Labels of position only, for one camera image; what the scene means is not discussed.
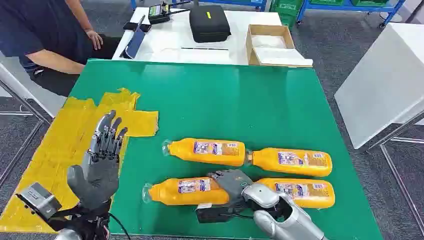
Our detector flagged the green plastic crate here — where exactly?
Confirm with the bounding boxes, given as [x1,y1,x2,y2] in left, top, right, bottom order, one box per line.
[269,0,304,30]

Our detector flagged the black zip case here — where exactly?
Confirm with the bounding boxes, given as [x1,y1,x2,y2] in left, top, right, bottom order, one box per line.
[188,4,232,44]

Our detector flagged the grey side table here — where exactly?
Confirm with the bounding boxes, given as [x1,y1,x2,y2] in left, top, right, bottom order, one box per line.
[0,51,68,119]

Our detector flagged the metal table legs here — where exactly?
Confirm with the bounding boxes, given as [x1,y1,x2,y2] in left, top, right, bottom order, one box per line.
[365,110,424,233]

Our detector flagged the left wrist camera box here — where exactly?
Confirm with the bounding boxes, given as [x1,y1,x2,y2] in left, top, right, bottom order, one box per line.
[15,182,63,222]

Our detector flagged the cardboard box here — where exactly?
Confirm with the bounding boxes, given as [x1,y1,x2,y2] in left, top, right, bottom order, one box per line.
[245,24,314,69]

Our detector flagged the small white foam pad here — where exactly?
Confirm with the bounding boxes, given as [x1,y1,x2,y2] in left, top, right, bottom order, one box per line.
[251,34,288,50]

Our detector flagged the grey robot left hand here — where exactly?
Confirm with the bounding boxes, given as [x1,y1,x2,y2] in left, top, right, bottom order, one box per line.
[67,110,129,211]

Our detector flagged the large white foam pad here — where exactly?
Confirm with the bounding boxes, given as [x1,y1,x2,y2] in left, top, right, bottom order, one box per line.
[253,46,314,67]

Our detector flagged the yellow sheet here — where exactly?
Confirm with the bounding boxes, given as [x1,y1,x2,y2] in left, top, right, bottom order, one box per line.
[0,87,160,234]

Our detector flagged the metal frame of side table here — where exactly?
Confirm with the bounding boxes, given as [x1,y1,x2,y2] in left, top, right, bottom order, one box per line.
[0,79,52,187]

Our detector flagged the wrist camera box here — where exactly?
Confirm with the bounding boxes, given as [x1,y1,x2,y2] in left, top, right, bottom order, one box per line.
[195,202,234,225]
[15,182,63,222]

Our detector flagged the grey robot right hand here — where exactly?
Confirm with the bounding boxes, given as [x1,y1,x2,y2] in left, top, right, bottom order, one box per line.
[207,169,254,213]

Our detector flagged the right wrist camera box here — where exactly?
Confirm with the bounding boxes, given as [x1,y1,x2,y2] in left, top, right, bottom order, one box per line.
[195,202,234,225]

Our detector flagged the orange drink bottle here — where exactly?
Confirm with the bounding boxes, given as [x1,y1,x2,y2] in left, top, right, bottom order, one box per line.
[256,178,336,210]
[161,138,247,168]
[142,177,230,207]
[246,147,333,178]

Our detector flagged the person's left hand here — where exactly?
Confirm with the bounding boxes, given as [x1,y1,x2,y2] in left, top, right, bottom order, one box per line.
[85,29,105,51]

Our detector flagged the white table with items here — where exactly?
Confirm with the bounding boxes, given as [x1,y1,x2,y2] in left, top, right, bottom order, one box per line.
[111,6,283,66]

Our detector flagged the black phone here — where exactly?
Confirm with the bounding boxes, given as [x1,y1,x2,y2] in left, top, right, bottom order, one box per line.
[122,21,153,33]

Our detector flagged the blue shelf rack with wheels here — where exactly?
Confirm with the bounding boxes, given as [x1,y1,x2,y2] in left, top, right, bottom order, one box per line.
[295,0,407,28]

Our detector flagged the dark blue tablet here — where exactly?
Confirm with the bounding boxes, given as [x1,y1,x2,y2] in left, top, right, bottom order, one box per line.
[119,14,147,61]

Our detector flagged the person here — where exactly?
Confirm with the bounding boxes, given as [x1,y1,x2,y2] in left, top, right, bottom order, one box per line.
[0,0,122,98]

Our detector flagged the black handheld radio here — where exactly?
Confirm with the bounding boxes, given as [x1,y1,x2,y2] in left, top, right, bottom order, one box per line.
[147,0,192,25]

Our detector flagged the blue metal rack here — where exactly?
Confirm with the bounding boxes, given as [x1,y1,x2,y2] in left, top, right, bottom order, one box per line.
[130,0,269,12]

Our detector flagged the bare white table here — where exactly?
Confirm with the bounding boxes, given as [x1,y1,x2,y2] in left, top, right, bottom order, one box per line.
[333,22,424,151]

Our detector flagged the green table mat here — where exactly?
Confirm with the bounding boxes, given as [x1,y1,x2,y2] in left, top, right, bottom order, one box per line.
[67,58,385,240]

